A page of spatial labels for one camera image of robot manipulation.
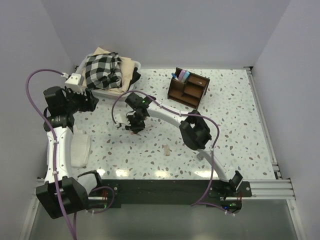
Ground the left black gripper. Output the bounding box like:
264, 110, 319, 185
64, 86, 99, 115

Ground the blue tip white pen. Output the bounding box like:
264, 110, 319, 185
171, 73, 179, 81

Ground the pink purple highlighter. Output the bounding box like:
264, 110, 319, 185
178, 69, 186, 81

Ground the blue cap grey highlighter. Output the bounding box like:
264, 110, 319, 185
181, 71, 190, 83

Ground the orange tip white pen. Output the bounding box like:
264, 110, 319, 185
145, 124, 153, 130

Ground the blue grey glue stick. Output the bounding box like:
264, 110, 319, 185
197, 154, 203, 161

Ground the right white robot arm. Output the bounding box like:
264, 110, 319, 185
125, 92, 243, 197

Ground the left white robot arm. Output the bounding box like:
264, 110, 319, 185
36, 86, 104, 219

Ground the white plastic laundry basket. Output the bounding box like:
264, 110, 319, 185
70, 55, 142, 100

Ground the black white checkered cloth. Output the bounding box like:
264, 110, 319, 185
84, 52, 122, 90

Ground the beige eraser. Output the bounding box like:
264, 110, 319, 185
163, 144, 171, 157

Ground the white folded towel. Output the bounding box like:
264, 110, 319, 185
70, 125, 92, 168

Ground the black folded cloth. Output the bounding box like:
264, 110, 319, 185
127, 67, 141, 91

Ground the beige folded cloth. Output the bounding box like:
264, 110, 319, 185
75, 47, 141, 98

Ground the brown wooden desk organizer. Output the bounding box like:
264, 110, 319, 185
167, 67, 210, 110

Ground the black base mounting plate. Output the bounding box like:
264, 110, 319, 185
84, 179, 253, 212

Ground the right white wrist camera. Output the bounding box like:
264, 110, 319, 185
114, 113, 130, 128

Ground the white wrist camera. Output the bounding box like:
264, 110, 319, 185
114, 113, 130, 128
64, 73, 84, 94

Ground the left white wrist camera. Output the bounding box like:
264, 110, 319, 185
64, 73, 84, 94

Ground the aluminium frame rail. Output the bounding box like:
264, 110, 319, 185
30, 177, 297, 201

